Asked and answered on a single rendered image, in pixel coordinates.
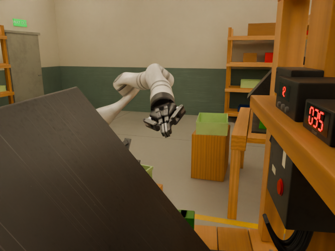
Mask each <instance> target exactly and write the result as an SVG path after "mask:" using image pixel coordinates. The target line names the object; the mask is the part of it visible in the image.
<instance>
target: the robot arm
mask: <svg viewBox="0 0 335 251"><path fill-rule="evenodd" d="M173 83H174V78H173V75H172V74H171V73H170V72H168V71H167V70H166V69H165V68H163V67H162V66H161V65H159V64H157V63H154V64H151V65H150V66H149V67H148V68H147V69H146V71H144V72H141V73H131V72H124V73H122V74H120V75H119V76H118V77H117V78H116V79H115V80H114V82H113V86H114V88H115V89H116V90H117V91H118V92H119V93H120V94H121V95H122V96H123V97H122V98H121V99H120V100H119V101H118V102H116V103H114V104H111V105H108V106H104V107H100V108H97V109H96V110H97V112H98V113H99V114H100V115H101V117H102V118H103V119H104V120H105V121H106V123H107V124H108V125H109V124H110V123H111V122H112V121H113V119H114V118H115V117H116V116H117V115H118V113H119V112H120V111H121V110H122V109H123V108H124V107H125V106H126V105H127V104H128V103H129V102H130V101H131V100H132V99H133V98H134V97H135V96H136V95H137V93H138V92H139V91H140V90H148V89H150V90H151V96H150V103H151V113H150V117H149V118H148V119H147V118H144V119H143V122H144V123H145V125H146V127H148V128H151V129H153V130H155V131H159V130H161V134H162V136H164V137H165V138H166V137H169V136H170V134H171V133H172V131H171V126H172V125H176V124H177V123H178V122H179V121H180V119H181V118H182V117H183V115H184V114H185V113H186V111H185V109H184V106H183V105H180V106H179V107H177V105H176V104H175V100H174V95H173V92H172V88H171V87H172V86H173Z"/></svg>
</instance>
